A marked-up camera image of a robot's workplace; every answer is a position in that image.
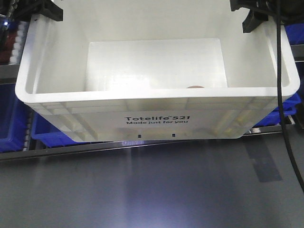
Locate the blue storage bin left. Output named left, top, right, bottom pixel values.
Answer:
left=0, top=84, right=28, bottom=152

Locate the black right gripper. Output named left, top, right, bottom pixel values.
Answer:
left=230, top=0, right=304, bottom=33

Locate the blue storage bin right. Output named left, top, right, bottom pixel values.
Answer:
left=251, top=91, right=302, bottom=128

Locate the white plastic tote box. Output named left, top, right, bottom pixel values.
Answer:
left=15, top=0, right=301, bottom=143

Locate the blue storage bin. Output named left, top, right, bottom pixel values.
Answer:
left=0, top=84, right=28, bottom=152
left=31, top=111, right=80, bottom=148
left=251, top=91, right=302, bottom=128

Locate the white roller track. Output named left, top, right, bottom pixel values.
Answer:
left=9, top=21, right=29, bottom=65

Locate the blue storage bin centre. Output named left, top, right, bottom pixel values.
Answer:
left=31, top=111, right=80, bottom=148

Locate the grey metal shelf frame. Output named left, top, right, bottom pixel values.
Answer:
left=0, top=44, right=304, bottom=162

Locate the brown soft ball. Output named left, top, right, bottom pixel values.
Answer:
left=187, top=85, right=204, bottom=89

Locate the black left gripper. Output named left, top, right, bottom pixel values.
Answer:
left=0, top=0, right=64, bottom=48

